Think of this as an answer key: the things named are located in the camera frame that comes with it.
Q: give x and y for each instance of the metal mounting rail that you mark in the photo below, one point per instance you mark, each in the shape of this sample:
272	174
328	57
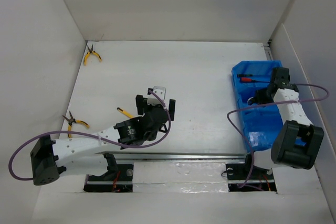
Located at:
181	155

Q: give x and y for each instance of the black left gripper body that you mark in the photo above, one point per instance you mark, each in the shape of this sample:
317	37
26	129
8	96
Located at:
150	107

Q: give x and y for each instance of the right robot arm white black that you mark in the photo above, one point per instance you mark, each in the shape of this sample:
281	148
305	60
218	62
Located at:
299	141

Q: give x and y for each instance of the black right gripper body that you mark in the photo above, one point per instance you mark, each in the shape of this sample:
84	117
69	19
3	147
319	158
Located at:
264	98

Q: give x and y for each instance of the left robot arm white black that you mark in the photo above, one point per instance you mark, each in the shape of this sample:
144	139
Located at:
126	134

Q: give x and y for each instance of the blue plastic compartment bin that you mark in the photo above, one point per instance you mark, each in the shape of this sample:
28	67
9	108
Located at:
260	125

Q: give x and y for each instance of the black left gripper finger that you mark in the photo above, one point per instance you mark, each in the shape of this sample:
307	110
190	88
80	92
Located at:
172	109
140	101

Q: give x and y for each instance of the red handled screwdriver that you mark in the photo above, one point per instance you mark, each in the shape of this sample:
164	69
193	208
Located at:
249	80

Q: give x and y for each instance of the green black precision screwdriver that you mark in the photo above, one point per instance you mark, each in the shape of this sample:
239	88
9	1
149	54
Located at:
244	75

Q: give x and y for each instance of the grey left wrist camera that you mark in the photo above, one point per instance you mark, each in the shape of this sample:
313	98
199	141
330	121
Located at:
158	92

